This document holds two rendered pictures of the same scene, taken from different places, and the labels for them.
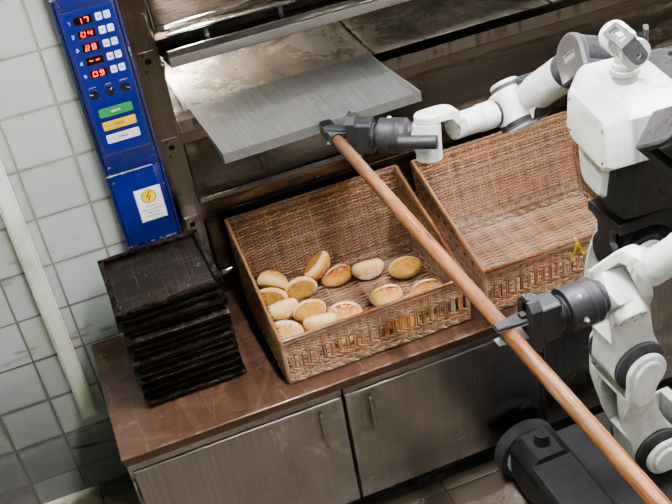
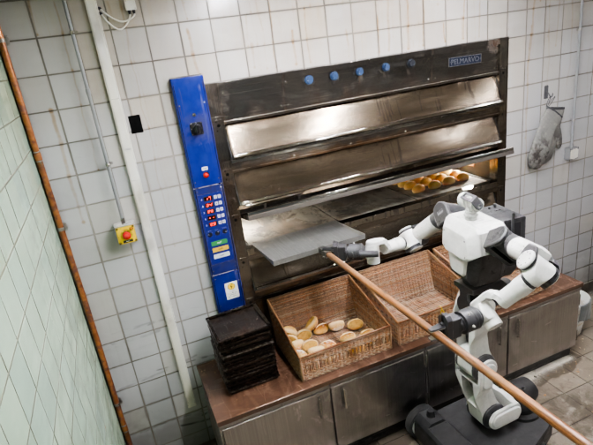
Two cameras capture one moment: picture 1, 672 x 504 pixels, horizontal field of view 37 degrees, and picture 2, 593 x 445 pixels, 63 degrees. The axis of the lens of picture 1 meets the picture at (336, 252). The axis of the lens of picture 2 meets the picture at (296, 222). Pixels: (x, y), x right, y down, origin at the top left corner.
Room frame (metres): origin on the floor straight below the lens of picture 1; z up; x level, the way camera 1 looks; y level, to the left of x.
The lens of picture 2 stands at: (-0.05, 0.29, 2.25)
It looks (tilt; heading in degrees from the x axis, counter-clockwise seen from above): 20 degrees down; 355
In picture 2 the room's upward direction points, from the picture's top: 8 degrees counter-clockwise
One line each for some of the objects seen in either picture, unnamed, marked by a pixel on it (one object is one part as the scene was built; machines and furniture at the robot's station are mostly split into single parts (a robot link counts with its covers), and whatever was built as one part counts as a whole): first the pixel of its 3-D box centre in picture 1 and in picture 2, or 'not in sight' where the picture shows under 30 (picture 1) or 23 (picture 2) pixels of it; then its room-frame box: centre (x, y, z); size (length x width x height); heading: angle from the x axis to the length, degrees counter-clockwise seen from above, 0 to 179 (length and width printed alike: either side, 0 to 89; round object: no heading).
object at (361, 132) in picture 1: (373, 135); (345, 252); (2.21, -0.14, 1.20); 0.12 x 0.10 x 0.13; 71
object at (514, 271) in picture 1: (529, 206); (415, 293); (2.48, -0.59, 0.72); 0.56 x 0.49 x 0.28; 105
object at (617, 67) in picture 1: (623, 48); (469, 204); (1.89, -0.66, 1.47); 0.10 x 0.07 x 0.09; 8
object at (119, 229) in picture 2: not in sight; (125, 232); (2.31, 0.94, 1.46); 0.10 x 0.07 x 0.10; 104
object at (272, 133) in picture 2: not in sight; (376, 112); (2.73, -0.50, 1.80); 1.79 x 0.11 x 0.19; 104
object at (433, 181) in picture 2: not in sight; (418, 174); (3.30, -0.95, 1.21); 0.61 x 0.48 x 0.06; 14
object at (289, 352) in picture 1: (345, 268); (327, 322); (2.33, -0.02, 0.72); 0.56 x 0.49 x 0.28; 105
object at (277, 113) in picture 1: (301, 99); (307, 238); (2.48, 0.02, 1.19); 0.55 x 0.36 x 0.03; 106
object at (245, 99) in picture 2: not in sight; (371, 77); (2.76, -0.50, 1.99); 1.80 x 0.08 x 0.21; 104
